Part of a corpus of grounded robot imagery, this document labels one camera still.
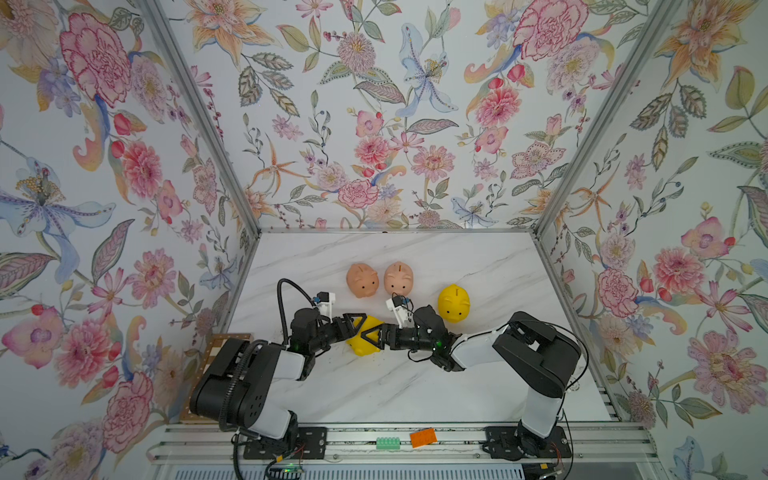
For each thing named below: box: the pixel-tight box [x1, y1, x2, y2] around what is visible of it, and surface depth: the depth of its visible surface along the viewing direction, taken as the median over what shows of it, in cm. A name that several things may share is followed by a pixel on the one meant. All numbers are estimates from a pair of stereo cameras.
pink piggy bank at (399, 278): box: [384, 261, 414, 297], surface depth 98 cm
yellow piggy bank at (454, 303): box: [437, 284, 471, 324], surface depth 92 cm
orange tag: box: [410, 428, 438, 448], surface depth 77 cm
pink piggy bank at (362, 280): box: [346, 263, 380, 299], surface depth 98 cm
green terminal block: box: [376, 437, 401, 450], surface depth 75 cm
